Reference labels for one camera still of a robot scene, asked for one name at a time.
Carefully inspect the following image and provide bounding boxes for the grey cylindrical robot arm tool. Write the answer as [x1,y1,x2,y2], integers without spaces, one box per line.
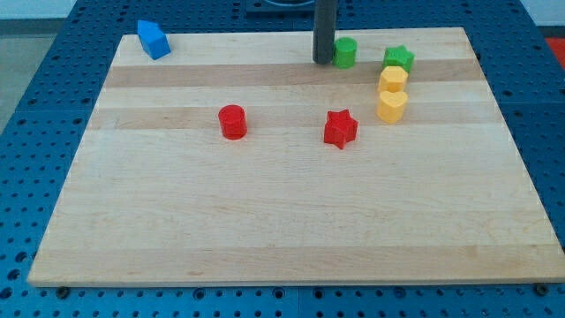
[313,0,337,64]

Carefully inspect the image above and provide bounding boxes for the light wooden board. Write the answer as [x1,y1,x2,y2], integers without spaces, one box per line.
[27,27,564,287]

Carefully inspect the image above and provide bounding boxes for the red cylinder block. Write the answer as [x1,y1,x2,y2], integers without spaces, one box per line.
[218,104,247,140]

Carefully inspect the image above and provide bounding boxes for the red star block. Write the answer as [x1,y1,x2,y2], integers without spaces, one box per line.
[323,110,358,149]

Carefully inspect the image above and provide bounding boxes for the yellow heart block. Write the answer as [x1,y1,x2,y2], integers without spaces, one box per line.
[376,91,409,124]

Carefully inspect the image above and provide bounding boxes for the green cylinder block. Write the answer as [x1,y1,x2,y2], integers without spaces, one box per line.
[333,37,358,69]

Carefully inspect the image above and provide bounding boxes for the yellow hexagon block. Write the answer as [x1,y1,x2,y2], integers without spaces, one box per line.
[377,66,409,93]

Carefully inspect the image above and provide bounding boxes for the green star block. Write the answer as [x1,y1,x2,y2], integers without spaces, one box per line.
[382,45,415,73]

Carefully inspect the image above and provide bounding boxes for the blue pentagon block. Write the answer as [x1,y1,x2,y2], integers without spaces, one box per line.
[137,19,170,60]

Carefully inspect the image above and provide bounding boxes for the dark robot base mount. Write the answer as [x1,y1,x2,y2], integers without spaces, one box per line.
[243,0,316,19]

